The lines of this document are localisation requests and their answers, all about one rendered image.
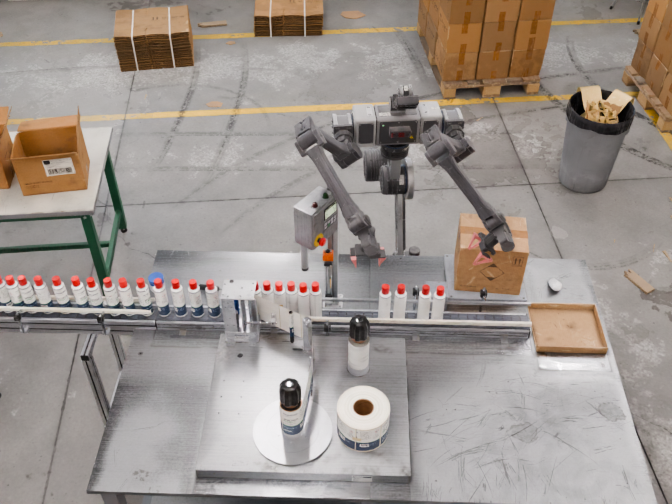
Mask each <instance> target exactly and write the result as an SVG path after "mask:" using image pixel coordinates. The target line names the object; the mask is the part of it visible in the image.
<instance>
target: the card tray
mask: <svg viewBox="0 0 672 504"><path fill-rule="evenodd" d="M528 313H529V318H530V322H532V326H531V327H532V332H533V337H534V342H535V347H536V352H549V353H589V354H606V353H607V351H608V345H607V341H606V338H605V334H604V331H603V327H602V324H601V321H600V317H599V314H598V310H597V307H596V304H583V303H541V302H531V306H528Z"/></svg>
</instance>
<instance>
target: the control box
mask: <svg viewBox="0 0 672 504"><path fill-rule="evenodd" d="M324 193H327V189H325V188H323V187H321V186H318V187H317V188H316V189H314V190H313V191H312V192H311V193H310V194H308V195H307V196H306V197H305V198H303V199H302V200H301V201H300V202H298V203H297V204H296V205H295V206H294V207H293V212H294V232H295V242H296V243H298V244H300V245H302V246H304V247H306V248H308V249H310V250H315V249H316V248H317V247H318V246H319V243H318V242H317V240H318V238H322V237H324V238H326V239H327V238H328V237H329V236H331V235H332V234H333V233H334V232H335V231H336V230H337V229H338V203H337V211H336V212H334V213H333V214H332V215H331V216H330V217H329V218H327V219H326V220H325V221H324V210H325V209H326V208H327V207H328V206H329V205H331V204H332V203H333V202H334V201H335V198H334V196H333V195H332V193H331V195H328V196H329V199H328V200H323V199H322V196H323V194H324ZM313 202H317V203H318V208H317V209H313V208H312V203H313ZM336 213H337V220H336V221H335V222H334V223H333V224H332V225H331V226H330V227H328V228H327V229H326V230H325V231H324V223H325V222H326V221H328V220H329V219H330V218H331V217H332V216H333V215H335V214H336Z"/></svg>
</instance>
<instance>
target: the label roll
mask: <svg viewBox="0 0 672 504"><path fill-rule="evenodd" d="M389 418H390V403H389V401H388V399H387V397H386V396H385V395H384V394H383V393H382V392H381V391H380V390H378V389H376V388H373V387H370V386H356V387H352V388H350V389H348V390H346V391H345V392H344V393H343V394H342V395H341V396H340V398H339V400H338V402H337V434H338V437H339V439H340V441H341V442H342V443H343V444H344V445H345V446H346V447H348V448H349V449H351V450H354V451H358V452H368V451H372V450H375V449H377V448H379V447H380V446H381V445H382V444H383V443H384V442H385V441H386V439H387V436H388V430H389Z"/></svg>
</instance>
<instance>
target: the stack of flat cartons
mask: <svg viewBox="0 0 672 504"><path fill-rule="evenodd" d="M113 39H114V42H115V44H114V46H115V49H116V50H117V52H116V53H117V55H118V59H119V65H120V70H121V72H127V71H139V70H151V69H163V68H176V67H188V66H194V49H193V35H192V27H191V24H190V18H189V11H188V5H183V6H175V7H168V8H167V7H155V8H143V9H136V10H116V16H115V28H114V37H113Z"/></svg>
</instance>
